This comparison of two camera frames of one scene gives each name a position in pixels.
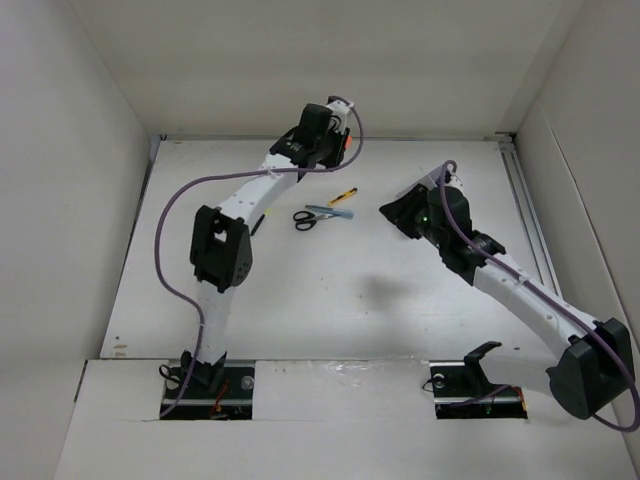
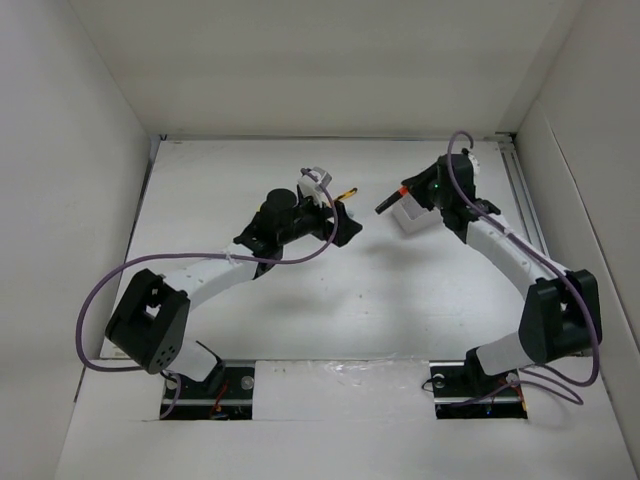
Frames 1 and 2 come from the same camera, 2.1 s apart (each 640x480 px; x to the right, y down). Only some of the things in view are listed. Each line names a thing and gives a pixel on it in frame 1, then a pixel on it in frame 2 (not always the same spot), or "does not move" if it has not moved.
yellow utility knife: [344, 195] does not move
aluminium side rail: [541, 263] does not move
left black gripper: [340, 140] -> [325, 228]
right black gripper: [401, 211] -> [417, 183]
